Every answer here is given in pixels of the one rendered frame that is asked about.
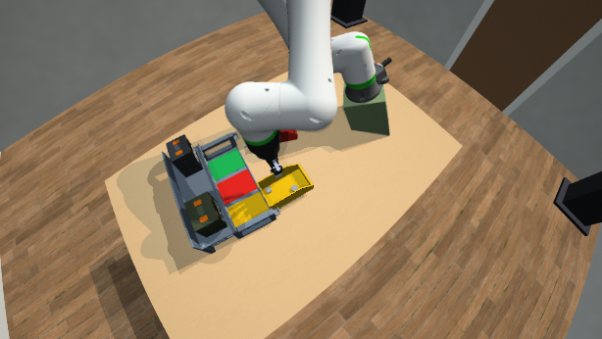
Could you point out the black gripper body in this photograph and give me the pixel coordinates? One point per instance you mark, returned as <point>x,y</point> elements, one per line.
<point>270,157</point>

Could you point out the red bin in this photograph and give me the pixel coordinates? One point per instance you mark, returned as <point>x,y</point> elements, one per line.
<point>288,136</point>

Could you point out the yellow bin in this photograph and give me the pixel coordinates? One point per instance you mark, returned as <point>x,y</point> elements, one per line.
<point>281,187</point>

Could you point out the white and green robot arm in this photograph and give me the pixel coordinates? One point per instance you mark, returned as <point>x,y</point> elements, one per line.
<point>307,100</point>

